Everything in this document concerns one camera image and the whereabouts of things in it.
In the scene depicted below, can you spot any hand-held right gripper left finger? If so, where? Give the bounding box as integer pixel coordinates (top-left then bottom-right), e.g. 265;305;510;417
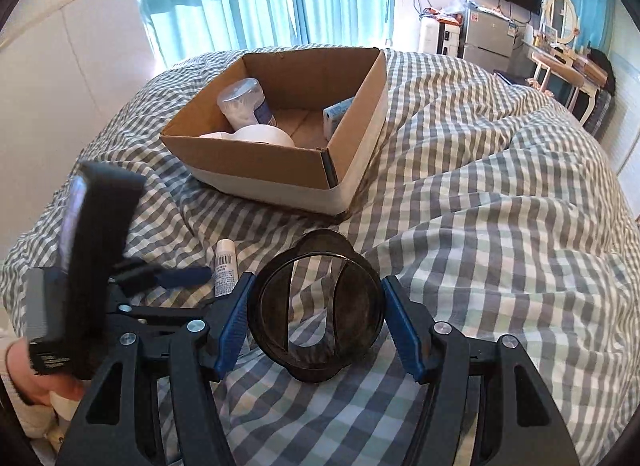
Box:
55;272;258;466

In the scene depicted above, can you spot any black bag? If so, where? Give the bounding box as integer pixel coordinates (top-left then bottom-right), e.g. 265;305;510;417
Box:
585;48;617;94

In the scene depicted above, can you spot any oval white vanity mirror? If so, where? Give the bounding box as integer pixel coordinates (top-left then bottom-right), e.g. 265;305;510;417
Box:
542;0;581;46

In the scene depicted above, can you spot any white suitcase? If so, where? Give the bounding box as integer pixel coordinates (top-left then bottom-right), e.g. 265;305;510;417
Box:
419;16;463;55

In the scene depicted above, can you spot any dark translucent plastic lid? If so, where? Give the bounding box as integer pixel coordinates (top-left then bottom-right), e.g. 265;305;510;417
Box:
247;228;388;383

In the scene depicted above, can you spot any white dressing table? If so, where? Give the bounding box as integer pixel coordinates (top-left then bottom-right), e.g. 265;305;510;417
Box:
530;43;613;124

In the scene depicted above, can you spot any cardboard box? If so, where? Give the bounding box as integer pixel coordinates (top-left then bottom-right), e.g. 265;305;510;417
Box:
160;46;388;219

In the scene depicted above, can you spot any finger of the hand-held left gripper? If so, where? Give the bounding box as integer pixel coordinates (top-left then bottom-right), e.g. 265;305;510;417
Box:
117;258;213;297
105;296;223;329

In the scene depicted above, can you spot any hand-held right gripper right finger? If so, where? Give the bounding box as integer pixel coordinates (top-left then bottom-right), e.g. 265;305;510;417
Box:
381;276;583;466

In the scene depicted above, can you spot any blue white tissue packet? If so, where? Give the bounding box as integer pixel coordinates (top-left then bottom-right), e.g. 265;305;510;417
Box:
322;98;357;141

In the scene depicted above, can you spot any small white tube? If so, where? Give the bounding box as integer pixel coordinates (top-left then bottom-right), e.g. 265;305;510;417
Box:
214;239;237;299

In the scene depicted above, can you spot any person's left hand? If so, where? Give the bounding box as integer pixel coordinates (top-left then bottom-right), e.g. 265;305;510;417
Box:
30;368;83;412

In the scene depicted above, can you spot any small silver fridge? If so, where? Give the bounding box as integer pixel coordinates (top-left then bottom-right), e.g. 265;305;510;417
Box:
461;8;516;64

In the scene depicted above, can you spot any person's left forearm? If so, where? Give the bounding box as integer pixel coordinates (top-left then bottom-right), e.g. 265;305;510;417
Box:
0;338;51;439

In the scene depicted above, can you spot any white wooden chair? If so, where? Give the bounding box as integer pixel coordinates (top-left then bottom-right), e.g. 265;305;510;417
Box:
530;52;588;101

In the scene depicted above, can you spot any narrow teal curtain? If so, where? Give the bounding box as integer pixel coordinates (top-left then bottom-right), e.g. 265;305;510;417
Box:
552;0;626;54

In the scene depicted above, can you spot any white cup with dark inside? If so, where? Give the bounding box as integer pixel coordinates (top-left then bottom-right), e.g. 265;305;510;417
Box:
199;125;296;149

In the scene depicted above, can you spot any white slatted wardrobe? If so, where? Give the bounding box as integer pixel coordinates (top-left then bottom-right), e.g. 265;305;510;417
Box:
597;40;640;177

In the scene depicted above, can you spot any grey white checked blanket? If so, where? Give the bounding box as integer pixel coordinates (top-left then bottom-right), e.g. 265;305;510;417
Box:
0;48;640;466

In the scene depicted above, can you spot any clear plastic water bottle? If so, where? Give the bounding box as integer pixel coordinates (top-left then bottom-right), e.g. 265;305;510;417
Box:
216;78;277;131

